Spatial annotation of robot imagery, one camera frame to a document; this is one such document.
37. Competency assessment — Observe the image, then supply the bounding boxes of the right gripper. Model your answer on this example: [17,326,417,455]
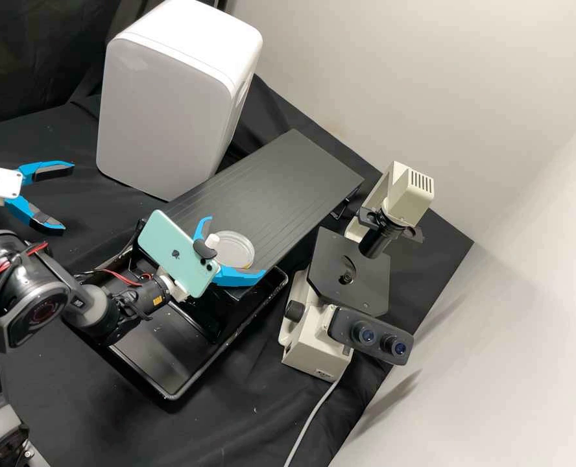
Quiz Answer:
[156,216,268,301]

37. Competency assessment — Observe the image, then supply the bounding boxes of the petri dish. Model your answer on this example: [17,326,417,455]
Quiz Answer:
[215,229,256,270]

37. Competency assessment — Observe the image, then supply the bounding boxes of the black platform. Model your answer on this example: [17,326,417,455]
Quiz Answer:
[163,128,366,289]

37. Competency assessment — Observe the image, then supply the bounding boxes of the black tray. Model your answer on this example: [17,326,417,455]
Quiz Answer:
[92,242,289,401]

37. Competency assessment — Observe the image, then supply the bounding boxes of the cream microscope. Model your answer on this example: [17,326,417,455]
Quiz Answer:
[278,160,437,383]

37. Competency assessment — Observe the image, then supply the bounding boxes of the white box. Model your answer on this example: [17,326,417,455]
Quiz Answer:
[95,0,264,202]

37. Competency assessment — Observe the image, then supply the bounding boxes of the right wrist camera phone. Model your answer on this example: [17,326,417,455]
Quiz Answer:
[137,210,221,299]

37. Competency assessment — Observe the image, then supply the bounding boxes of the grey microscope cable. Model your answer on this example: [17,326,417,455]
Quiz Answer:
[283,376,341,467]

